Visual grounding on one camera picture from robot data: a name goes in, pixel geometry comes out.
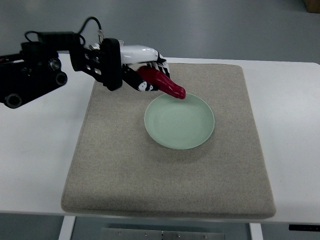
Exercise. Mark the white table leg right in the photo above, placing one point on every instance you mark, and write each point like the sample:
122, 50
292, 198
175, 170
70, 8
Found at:
256, 231

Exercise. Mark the white table leg left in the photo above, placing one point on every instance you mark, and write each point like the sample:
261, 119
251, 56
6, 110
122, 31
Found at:
67, 227

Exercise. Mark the metal bracket under table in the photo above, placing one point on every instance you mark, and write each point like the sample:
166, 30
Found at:
143, 234

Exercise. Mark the cardboard box corner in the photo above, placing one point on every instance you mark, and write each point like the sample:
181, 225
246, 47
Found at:
312, 6

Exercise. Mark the red pepper with green stem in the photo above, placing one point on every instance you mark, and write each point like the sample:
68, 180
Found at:
161, 81

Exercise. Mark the black table control panel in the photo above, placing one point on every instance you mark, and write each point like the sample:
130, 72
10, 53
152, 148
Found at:
304, 228

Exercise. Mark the light green plate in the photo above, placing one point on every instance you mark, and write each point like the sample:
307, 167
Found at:
179, 124

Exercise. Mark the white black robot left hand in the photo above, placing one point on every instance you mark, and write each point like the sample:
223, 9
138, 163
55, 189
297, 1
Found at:
135, 56

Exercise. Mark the white table leg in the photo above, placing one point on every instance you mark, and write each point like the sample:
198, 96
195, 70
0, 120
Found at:
256, 231
67, 227

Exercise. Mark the beige fabric mat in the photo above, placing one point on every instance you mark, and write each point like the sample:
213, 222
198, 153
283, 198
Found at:
118, 169

